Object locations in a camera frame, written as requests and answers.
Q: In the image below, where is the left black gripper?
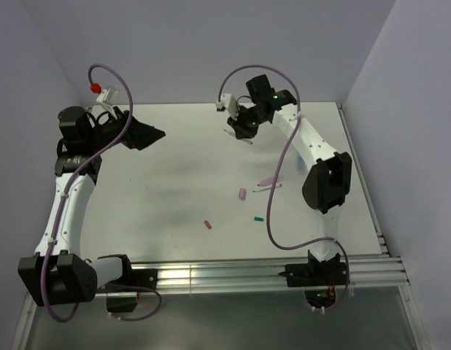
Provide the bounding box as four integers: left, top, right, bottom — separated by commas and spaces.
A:
87, 106, 165, 152

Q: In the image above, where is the white thin pen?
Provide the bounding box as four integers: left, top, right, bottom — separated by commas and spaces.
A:
223, 128, 254, 146

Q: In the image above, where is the light blue highlighter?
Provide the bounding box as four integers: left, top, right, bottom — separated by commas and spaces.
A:
297, 153, 306, 174

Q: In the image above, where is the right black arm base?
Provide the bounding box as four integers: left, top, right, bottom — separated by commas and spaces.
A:
279, 253, 349, 287

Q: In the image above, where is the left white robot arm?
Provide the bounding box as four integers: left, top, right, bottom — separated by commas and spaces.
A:
18, 106, 166, 307

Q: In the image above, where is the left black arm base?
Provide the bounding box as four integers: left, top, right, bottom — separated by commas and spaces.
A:
105, 268, 158, 314

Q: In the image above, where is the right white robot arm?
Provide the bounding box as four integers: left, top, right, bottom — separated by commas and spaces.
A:
215, 74, 352, 284

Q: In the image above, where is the teal thin pen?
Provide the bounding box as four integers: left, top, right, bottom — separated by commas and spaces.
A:
252, 183, 282, 193

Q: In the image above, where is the pink highlighter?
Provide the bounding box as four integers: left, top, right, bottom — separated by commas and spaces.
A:
258, 176, 282, 187

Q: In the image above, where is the purple marker cap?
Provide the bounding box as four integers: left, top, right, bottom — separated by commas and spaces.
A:
239, 187, 247, 201

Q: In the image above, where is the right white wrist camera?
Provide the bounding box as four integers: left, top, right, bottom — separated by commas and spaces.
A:
215, 93, 239, 120

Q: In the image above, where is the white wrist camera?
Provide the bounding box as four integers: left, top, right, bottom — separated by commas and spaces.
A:
90, 83, 119, 116
215, 93, 239, 120

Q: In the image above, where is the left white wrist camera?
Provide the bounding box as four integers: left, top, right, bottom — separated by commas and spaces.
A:
90, 83, 119, 116

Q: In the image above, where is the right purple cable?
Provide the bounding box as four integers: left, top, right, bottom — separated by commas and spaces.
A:
217, 65, 351, 312

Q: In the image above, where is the purple cable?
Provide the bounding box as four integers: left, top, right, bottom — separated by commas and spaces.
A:
217, 65, 351, 312
40, 64, 163, 323

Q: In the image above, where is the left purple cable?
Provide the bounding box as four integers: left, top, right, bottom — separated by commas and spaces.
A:
40, 64, 163, 323

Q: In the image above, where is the aluminium rail frame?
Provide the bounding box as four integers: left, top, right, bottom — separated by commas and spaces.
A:
14, 104, 431, 349

